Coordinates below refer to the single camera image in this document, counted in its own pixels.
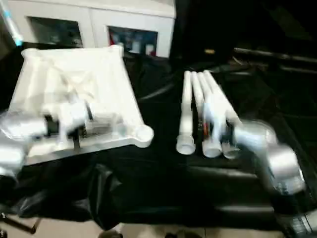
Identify white plastic table leg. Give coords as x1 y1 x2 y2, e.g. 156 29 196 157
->
203 69 245 124
192 71 222 159
176 70 196 155
198 70 240 159

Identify white plastic table top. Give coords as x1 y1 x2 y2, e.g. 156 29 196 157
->
7 44 155 166

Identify black work mat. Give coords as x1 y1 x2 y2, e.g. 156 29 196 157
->
0 42 317 231

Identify red package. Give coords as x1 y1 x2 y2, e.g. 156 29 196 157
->
109 28 117 47

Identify white bottle blue print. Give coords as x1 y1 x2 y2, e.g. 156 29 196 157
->
132 34 144 53

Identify white glass-door cabinet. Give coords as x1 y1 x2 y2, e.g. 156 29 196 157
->
14 0 175 59

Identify silver metal bar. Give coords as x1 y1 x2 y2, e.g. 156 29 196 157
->
234 47 317 62

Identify large black box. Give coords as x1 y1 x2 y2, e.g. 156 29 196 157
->
169 0 236 70

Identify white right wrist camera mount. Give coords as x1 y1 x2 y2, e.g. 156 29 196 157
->
202 99 225 149

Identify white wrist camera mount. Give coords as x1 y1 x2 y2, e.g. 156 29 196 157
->
56 103 90 149
202 99 225 149

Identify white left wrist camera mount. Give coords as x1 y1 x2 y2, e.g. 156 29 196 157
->
56 103 90 149

